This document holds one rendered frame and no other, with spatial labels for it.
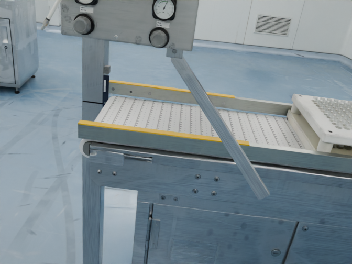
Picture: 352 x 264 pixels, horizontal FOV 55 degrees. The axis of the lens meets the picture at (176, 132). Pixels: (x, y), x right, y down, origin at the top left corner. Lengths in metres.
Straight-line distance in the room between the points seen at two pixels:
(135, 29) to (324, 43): 5.96
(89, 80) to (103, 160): 0.31
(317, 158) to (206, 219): 0.30
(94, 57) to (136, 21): 0.39
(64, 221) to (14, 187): 0.39
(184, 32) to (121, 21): 0.10
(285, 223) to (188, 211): 0.24
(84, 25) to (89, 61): 0.38
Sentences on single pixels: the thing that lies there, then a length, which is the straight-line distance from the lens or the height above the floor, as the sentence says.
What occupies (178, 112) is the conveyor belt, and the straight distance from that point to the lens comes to 0.88.
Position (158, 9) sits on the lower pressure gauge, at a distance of 0.56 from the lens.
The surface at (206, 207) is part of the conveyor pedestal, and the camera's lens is 0.82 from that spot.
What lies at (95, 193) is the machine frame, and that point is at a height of 0.46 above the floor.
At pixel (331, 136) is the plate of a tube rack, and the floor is 0.87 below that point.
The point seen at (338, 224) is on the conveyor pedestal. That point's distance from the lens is 0.91.
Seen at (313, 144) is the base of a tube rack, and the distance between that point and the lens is 0.79.
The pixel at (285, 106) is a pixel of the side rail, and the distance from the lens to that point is 0.97.
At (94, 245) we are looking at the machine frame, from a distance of 1.29.
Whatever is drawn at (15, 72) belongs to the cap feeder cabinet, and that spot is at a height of 0.20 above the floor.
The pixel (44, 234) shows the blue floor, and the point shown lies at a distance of 1.69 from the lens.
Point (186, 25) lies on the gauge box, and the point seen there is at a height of 1.06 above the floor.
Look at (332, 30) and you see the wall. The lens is 6.47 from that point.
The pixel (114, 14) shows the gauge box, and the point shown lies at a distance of 0.59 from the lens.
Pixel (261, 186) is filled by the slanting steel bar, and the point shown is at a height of 0.82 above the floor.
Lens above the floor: 1.14
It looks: 26 degrees down
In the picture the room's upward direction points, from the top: 7 degrees clockwise
